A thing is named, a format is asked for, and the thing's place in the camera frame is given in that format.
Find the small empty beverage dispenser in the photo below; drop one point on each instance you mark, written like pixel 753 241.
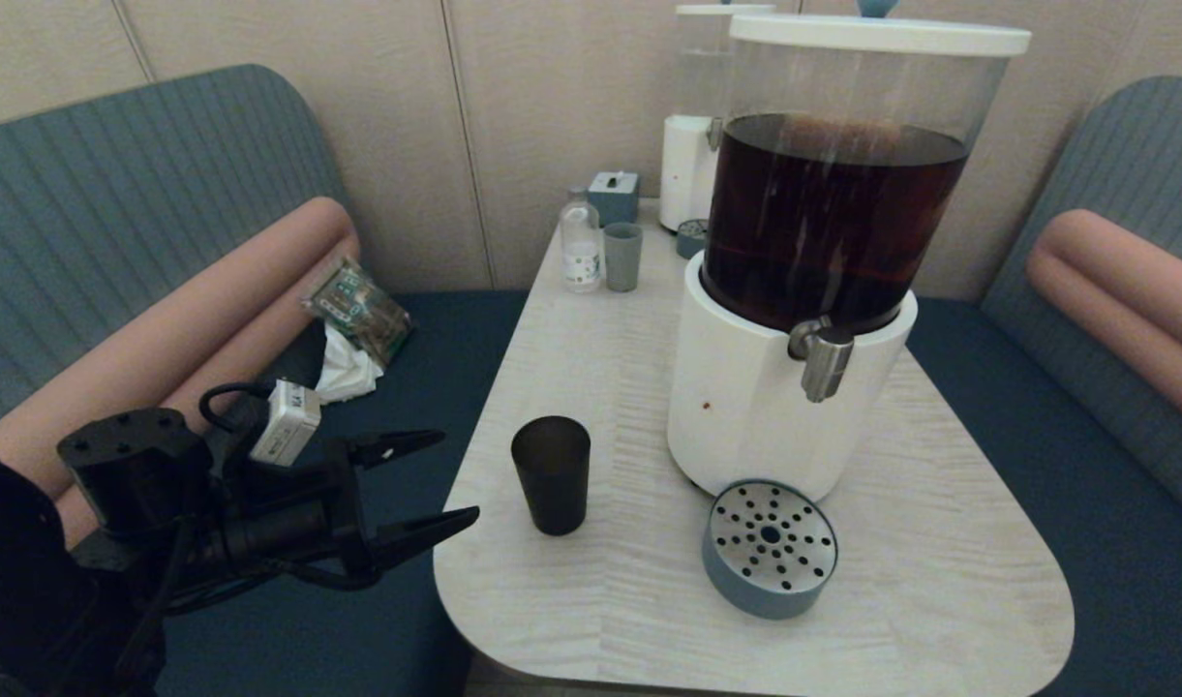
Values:
pixel 685 172

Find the teal upholstered booth sofa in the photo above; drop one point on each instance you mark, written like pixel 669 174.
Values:
pixel 116 184
pixel 1133 155

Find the grey-blue plastic cup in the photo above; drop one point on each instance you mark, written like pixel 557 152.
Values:
pixel 622 257

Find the small blue drip tray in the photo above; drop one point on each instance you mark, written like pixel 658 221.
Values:
pixel 690 238

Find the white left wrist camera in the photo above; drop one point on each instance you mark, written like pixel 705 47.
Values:
pixel 286 424

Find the large tea beverage dispenser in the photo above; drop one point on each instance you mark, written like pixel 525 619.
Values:
pixel 745 407

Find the white dispenser lid blue knob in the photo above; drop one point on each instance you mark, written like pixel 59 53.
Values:
pixel 876 36

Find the large blue perforated drip tray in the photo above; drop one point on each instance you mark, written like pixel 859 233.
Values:
pixel 770 542

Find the green snack packet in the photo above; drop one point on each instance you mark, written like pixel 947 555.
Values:
pixel 363 308

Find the white crumpled tissue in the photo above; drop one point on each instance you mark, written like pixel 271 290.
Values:
pixel 350 373

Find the small white dispenser lid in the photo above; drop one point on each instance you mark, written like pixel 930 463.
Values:
pixel 721 10

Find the clear plastic bottle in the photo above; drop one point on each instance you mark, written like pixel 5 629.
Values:
pixel 581 250

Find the black plastic cup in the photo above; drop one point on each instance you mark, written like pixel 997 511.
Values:
pixel 552 484

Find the blue-grey tissue box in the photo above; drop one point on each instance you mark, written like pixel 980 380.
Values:
pixel 612 198

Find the steel dispenser tap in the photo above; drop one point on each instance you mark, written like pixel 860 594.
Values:
pixel 823 363

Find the pink cylindrical bolster cushion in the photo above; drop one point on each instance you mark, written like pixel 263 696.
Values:
pixel 194 329
pixel 1123 288

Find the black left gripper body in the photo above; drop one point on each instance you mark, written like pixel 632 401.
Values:
pixel 281 528

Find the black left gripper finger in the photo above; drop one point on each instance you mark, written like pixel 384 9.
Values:
pixel 426 534
pixel 397 447

